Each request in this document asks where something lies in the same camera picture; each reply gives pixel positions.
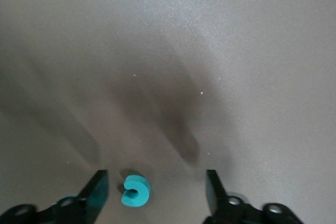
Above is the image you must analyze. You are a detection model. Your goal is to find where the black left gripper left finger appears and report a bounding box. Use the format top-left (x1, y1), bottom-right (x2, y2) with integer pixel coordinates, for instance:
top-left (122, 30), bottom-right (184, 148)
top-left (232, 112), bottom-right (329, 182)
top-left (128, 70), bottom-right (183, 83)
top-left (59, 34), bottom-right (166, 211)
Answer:
top-left (0, 169), bottom-right (110, 224)

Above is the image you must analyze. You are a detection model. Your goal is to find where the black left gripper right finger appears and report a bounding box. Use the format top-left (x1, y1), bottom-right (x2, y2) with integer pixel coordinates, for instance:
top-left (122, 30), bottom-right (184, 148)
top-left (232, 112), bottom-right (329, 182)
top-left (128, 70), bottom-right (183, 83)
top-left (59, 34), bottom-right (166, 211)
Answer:
top-left (204, 169), bottom-right (305, 224)

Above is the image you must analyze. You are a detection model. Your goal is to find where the teal foam letter c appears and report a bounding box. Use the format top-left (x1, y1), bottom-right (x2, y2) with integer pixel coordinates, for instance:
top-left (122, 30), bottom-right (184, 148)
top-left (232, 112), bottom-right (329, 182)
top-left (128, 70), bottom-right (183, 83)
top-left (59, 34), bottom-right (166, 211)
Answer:
top-left (120, 174), bottom-right (151, 207)

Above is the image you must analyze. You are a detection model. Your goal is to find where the brown table cover sheet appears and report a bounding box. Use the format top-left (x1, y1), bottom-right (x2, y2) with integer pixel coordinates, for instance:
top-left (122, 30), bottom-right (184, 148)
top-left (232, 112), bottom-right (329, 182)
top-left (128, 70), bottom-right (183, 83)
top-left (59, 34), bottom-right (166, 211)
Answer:
top-left (0, 0), bottom-right (336, 224)

